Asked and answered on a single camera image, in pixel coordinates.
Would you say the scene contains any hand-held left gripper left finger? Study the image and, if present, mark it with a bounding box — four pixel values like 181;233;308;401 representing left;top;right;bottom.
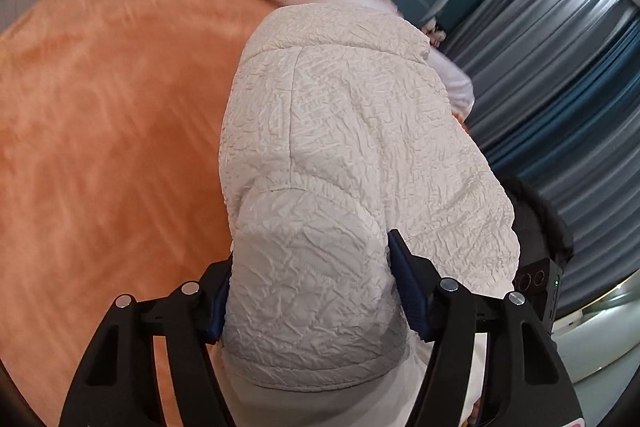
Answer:
59;257;236;427

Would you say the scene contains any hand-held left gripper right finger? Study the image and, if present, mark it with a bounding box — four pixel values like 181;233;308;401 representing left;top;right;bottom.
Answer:
387;229;585;427

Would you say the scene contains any white crinkled puffer jacket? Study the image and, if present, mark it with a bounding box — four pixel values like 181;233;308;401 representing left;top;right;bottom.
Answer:
217;2;523;427

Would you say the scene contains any grey blue curtain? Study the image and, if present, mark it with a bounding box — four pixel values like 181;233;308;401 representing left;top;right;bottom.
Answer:
445;0;640;308

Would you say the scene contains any orange fleece blanket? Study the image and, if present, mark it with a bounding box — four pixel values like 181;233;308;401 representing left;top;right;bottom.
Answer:
0;0;281;427

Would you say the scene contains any small plush toy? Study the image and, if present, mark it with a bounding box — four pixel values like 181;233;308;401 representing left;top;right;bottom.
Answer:
422;19;449;48

